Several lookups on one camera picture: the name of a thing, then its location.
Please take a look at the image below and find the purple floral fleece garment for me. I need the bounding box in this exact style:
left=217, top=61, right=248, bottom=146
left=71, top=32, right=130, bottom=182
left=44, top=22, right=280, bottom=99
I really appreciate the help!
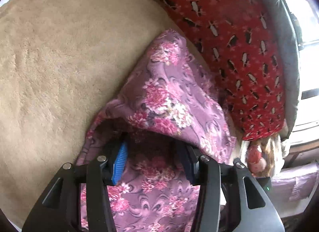
left=77, top=29, right=235, bottom=231

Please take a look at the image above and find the doll with red dress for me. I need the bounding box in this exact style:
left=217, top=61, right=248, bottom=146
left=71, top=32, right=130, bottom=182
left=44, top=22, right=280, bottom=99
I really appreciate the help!
left=239, top=133, right=291, bottom=177

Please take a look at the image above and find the beige fleece blanket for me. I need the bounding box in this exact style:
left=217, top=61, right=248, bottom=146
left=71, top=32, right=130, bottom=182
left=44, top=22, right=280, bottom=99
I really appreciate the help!
left=1, top=0, right=176, bottom=227

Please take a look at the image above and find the red patterned fabric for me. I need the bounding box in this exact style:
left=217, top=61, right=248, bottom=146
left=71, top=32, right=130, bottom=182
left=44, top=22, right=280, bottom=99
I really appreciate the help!
left=160, top=0, right=285, bottom=140

